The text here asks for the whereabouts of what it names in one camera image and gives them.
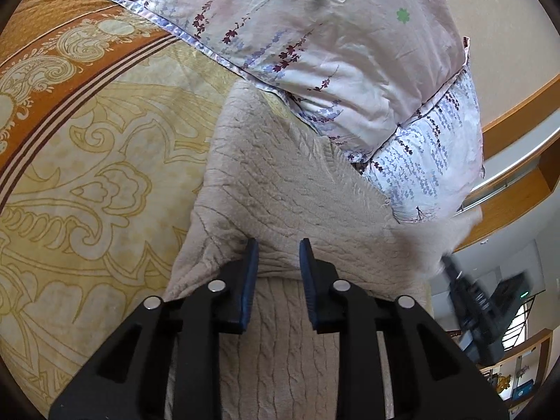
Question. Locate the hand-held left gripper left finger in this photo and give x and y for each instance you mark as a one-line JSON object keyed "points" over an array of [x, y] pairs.
{"points": [[248, 280]]}

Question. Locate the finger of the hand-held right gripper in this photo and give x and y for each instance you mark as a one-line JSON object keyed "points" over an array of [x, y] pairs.
{"points": [[455, 271]]}

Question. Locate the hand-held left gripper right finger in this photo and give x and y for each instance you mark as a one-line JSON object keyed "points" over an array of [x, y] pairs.
{"points": [[308, 280]]}

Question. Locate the wooden headboard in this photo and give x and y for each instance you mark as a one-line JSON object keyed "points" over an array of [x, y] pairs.
{"points": [[520, 192]]}

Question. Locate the white blue floral pillow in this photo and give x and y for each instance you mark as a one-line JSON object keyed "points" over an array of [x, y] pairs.
{"points": [[433, 162]]}

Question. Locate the yellow patterned bed sheet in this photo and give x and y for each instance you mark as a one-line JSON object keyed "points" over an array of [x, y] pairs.
{"points": [[87, 162]]}

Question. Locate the pink floral pillow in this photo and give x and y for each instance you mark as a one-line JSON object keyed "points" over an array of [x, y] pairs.
{"points": [[332, 39]]}

